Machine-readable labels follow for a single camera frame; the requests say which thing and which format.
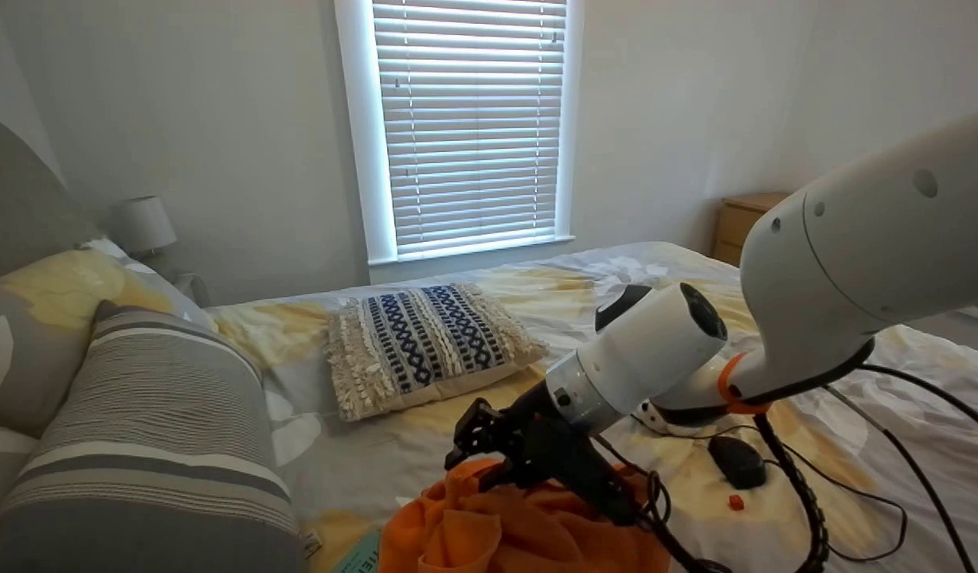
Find black computer mouse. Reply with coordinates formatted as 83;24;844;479
706;437;767;490

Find blue patterned white pillow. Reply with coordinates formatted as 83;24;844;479
326;284;546;423

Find wooden nightstand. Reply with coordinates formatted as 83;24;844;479
709;191;784;263

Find grey headboard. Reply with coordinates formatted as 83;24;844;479
0;122;100;274

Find orange towel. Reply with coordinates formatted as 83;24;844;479
379;462;670;573

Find grey bedside lamp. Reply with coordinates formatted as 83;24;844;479
109;194;191;284

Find leaf pattern bedspread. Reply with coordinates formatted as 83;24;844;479
213;243;978;573

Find grey yellow leaf pillow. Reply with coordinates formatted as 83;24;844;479
0;240;213;437

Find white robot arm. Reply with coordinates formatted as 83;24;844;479
445;112;978;525

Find white window blinds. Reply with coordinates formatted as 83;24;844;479
372;0;569;257

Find black mouse cable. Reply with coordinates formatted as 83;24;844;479
657;423;912;566

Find small orange cap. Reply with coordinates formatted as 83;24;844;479
727;493;744;513

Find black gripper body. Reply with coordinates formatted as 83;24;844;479
442;385;642;525

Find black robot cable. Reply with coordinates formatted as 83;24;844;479
594;359;978;573

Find grey striped pillow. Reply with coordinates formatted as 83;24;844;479
0;302;306;573

